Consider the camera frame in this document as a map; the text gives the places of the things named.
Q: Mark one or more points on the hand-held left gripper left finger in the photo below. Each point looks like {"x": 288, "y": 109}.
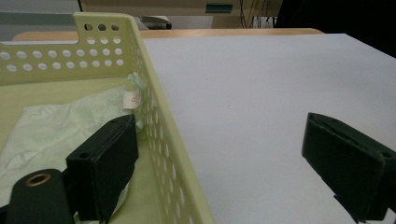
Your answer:
{"x": 106, "y": 168}

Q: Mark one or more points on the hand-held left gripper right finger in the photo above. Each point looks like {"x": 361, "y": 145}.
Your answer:
{"x": 345, "y": 165}

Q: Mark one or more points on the light green patterned cloth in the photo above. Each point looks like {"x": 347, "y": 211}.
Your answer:
{"x": 62, "y": 124}

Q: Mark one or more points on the yellow-green perforated plastic basket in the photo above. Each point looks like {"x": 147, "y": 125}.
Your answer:
{"x": 137, "y": 40}

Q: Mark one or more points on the grey table mat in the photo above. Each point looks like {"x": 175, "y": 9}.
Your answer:
{"x": 249, "y": 109}

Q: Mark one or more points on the black curtain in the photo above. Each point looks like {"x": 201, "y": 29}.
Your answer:
{"x": 342, "y": 18}

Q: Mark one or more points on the white object with black end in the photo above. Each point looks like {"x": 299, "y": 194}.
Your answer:
{"x": 158, "y": 22}

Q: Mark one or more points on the beige wooden panel cabinet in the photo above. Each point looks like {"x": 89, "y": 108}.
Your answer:
{"x": 155, "y": 6}

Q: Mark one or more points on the teal label plate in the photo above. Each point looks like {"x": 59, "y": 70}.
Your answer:
{"x": 219, "y": 8}

